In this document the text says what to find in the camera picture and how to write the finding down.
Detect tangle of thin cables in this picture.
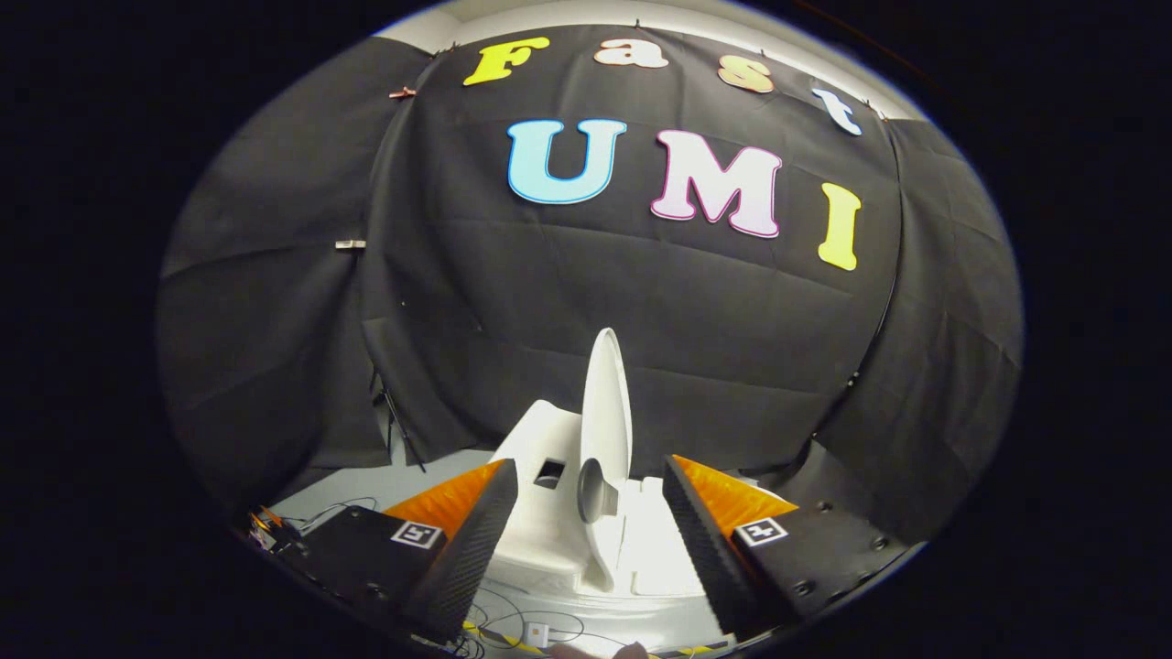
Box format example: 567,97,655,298
453,586,591,659

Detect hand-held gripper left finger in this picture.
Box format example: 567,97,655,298
275,458,519,644

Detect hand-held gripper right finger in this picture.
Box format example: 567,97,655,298
661,453,917,640

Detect thin black stand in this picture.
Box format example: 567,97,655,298
369,364,428,473

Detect black backdrop cloth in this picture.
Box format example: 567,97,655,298
156,23,1024,550

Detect white toilet body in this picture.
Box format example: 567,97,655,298
474,398,735,656

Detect white toilet lid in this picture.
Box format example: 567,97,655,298
579,328,634,592

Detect round dark lid pull tab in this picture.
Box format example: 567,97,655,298
577,458,620,524

